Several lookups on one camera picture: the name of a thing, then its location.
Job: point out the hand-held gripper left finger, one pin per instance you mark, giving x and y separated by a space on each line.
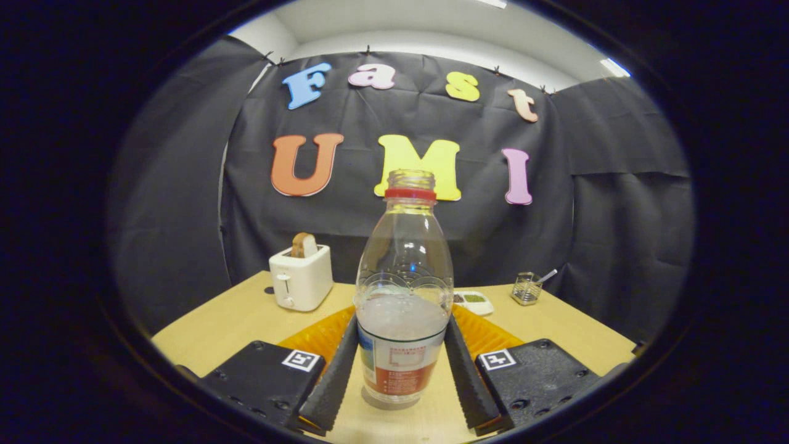
330 388

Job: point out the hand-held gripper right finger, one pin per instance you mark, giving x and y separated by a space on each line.
471 388

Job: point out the clear juice bottle red label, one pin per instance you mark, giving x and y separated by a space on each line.
404 370

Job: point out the white divided condiment dish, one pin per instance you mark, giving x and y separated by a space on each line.
474 302

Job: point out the wooden table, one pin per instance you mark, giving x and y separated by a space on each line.
555 327

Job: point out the white toaster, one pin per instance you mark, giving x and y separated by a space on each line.
302 280

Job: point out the clear square utensil holder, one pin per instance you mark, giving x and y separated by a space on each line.
526 290

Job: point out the metal spoon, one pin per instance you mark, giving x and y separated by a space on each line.
547 275

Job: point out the toasted bread slice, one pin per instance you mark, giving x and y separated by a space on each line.
304 245

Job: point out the black backdrop cloth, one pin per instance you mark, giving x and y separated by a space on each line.
185 185

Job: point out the small ceiling light panel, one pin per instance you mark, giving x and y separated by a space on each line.
615 67

